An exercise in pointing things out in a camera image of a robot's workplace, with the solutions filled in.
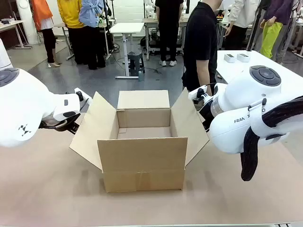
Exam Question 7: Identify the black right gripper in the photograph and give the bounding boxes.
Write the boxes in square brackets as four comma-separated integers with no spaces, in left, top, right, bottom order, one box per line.
[195,99,214,133]

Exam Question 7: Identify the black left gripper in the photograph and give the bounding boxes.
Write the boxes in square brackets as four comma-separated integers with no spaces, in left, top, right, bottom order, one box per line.
[39,117,80,135]

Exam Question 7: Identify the brown cardboard box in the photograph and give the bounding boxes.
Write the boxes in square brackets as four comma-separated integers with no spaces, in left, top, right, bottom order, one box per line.
[69,87,210,193]

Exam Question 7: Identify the person's right forearm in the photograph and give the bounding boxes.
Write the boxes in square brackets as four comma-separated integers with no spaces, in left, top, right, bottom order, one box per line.
[197,59,215,89]

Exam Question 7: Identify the person in black shirt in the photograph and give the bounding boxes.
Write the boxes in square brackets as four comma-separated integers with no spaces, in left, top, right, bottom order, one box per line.
[181,0,224,95]

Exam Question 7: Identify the dark plastic stool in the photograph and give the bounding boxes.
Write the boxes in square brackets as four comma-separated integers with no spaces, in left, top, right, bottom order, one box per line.
[127,52,145,77]

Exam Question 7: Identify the black stand pole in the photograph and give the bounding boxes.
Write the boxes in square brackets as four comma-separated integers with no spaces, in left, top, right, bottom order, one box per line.
[246,0,267,52]

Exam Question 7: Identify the background person in black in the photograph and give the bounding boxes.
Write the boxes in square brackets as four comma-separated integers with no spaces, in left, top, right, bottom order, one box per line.
[155,0,185,67]

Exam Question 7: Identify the white desk with thin legs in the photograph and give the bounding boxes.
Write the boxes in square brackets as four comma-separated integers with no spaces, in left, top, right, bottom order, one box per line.
[52,23,74,61]

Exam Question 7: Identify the person in lime trousers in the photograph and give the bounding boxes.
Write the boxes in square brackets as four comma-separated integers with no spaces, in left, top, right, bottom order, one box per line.
[259,0,296,60]

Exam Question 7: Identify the grey background table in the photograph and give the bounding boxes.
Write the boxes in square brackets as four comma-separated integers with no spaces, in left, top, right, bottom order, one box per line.
[142,17,190,61]

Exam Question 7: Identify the person in white jacket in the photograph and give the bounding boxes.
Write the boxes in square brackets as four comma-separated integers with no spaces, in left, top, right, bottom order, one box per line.
[224,0,261,51]

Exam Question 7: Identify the person in yellow top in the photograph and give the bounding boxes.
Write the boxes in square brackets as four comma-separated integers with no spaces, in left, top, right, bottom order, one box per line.
[56,0,86,65]

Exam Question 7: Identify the person in grey trousers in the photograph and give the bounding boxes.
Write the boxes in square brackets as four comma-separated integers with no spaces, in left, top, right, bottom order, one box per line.
[276,11,299,62]

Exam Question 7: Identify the person in orange top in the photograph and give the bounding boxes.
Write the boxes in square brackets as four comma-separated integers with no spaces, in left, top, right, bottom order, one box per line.
[31,0,62,69]

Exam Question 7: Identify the white height-adjustable desk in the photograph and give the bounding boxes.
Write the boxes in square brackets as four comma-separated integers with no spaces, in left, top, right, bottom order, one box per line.
[109,22,145,80]

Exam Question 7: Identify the person in blue shirt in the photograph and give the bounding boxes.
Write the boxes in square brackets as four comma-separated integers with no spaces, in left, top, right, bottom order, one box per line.
[79,0,107,70]

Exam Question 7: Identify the light wooden background table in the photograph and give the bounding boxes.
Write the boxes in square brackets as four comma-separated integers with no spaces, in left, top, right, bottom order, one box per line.
[0,20,33,50]

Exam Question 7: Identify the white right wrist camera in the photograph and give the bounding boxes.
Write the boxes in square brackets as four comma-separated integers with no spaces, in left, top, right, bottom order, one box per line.
[188,85,208,105]

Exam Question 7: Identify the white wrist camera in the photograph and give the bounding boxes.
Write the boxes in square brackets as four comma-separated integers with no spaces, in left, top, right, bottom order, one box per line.
[73,87,92,112]
[188,85,208,105]

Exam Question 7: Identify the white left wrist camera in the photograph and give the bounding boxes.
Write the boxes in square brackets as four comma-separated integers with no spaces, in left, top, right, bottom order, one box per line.
[73,87,92,112]

